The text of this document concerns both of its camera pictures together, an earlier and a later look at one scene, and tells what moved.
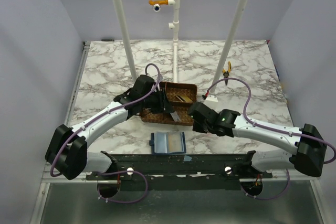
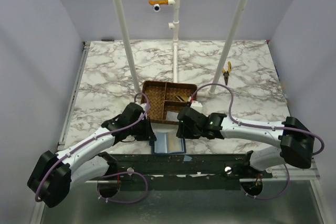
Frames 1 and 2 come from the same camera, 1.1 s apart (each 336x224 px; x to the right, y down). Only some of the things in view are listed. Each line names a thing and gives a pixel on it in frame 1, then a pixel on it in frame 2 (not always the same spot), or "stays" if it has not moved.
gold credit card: (186, 98) stays
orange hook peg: (164, 2) stays
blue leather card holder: (164, 142) stays
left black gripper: (163, 104) to (148, 134)
